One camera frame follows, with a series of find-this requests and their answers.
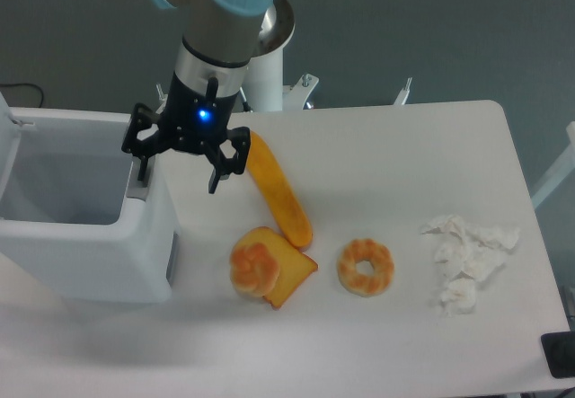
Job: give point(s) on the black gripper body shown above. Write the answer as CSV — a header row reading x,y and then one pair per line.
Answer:
x,y
192,121

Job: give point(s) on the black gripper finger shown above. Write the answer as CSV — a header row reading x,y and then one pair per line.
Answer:
x,y
147,135
223,166

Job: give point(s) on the white trash can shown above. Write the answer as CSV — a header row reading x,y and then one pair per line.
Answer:
x,y
79,214

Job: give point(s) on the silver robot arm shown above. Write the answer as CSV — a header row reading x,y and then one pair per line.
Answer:
x,y
216,48

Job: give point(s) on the long orange baguette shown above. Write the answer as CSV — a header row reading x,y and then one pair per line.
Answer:
x,y
278,193

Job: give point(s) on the round twisted bun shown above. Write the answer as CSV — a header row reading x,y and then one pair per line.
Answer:
x,y
253,269

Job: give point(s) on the orange toast slice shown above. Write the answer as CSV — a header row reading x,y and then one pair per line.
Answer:
x,y
295,266

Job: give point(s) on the large crumpled white tissue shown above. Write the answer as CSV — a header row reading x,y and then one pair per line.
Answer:
x,y
468,250

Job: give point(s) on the small crumpled white tissue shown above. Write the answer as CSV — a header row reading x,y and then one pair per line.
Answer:
x,y
458,297

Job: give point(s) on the black device at edge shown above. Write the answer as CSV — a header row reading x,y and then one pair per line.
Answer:
x,y
559,353

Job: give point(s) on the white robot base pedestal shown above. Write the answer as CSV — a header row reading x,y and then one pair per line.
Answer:
x,y
263,83

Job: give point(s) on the white base frame bracket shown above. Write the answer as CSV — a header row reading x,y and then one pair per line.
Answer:
x,y
293,96

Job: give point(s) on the glazed ring donut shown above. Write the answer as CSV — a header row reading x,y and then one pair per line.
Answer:
x,y
365,267

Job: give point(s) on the white table frame leg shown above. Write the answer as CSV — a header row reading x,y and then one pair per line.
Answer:
x,y
557,172

